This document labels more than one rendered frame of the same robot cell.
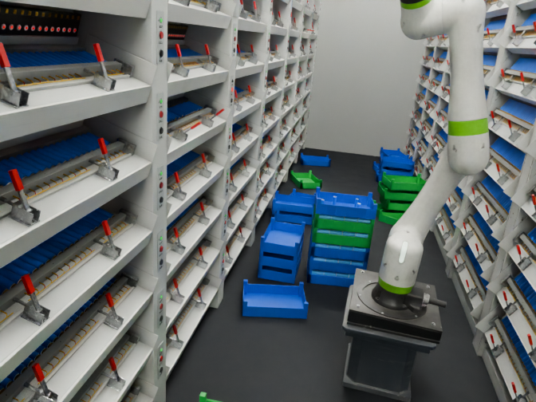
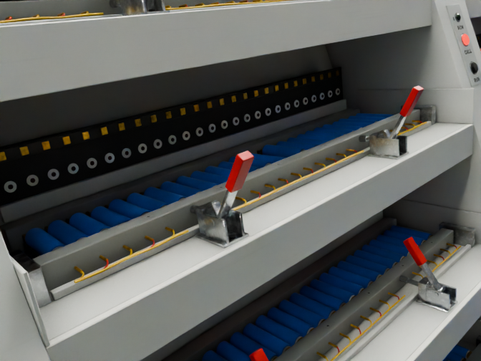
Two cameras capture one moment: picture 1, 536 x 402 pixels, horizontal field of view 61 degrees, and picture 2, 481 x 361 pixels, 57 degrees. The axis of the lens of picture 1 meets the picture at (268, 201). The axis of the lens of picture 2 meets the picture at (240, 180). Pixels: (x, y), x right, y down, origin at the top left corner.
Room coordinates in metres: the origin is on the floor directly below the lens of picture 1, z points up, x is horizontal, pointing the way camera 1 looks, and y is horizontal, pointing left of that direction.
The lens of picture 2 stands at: (1.13, 0.01, 0.96)
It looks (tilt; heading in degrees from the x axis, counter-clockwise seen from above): 3 degrees down; 43
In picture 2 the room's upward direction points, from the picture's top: 19 degrees counter-clockwise
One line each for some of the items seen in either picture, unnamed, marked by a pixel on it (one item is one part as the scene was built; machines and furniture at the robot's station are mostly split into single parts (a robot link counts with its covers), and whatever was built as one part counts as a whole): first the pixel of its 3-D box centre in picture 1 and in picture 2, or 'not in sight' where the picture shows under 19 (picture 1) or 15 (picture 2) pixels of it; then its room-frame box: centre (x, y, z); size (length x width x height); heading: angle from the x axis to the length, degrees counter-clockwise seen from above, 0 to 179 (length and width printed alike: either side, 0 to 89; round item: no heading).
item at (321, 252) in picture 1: (338, 244); not in sight; (2.22, -0.40, 0.20); 0.30 x 0.20 x 0.08; 87
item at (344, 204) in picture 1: (344, 202); not in sight; (2.22, -0.40, 0.44); 0.30 x 0.20 x 0.08; 87
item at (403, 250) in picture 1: (400, 260); not in sight; (1.48, -0.50, 0.50); 0.16 x 0.13 x 0.19; 161
